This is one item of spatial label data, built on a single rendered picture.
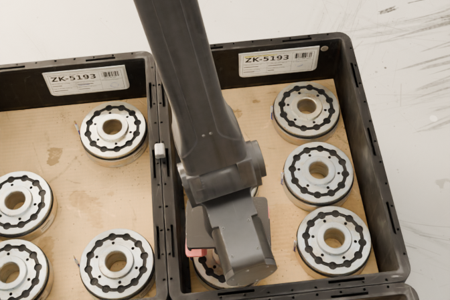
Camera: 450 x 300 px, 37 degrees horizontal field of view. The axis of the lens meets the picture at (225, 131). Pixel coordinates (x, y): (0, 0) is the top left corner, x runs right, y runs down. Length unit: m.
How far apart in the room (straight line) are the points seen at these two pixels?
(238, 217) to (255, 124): 0.37
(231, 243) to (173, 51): 0.25
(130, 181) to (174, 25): 0.54
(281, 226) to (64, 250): 0.31
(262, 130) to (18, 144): 0.38
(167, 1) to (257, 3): 0.90
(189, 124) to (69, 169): 0.48
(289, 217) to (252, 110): 0.19
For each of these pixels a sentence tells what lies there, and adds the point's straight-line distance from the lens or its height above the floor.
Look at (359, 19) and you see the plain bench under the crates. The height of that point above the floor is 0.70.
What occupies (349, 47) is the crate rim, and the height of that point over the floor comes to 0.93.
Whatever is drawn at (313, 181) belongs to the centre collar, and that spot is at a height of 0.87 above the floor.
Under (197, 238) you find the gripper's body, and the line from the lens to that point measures 0.83.
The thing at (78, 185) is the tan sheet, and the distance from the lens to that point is 1.03.
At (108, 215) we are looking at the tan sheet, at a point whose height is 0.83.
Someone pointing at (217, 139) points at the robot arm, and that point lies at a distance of 0.61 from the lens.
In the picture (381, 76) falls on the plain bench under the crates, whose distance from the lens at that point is 1.30.
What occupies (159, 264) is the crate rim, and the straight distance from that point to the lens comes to 0.85.
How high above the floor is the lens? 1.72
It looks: 58 degrees down
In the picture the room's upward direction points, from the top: 3 degrees counter-clockwise
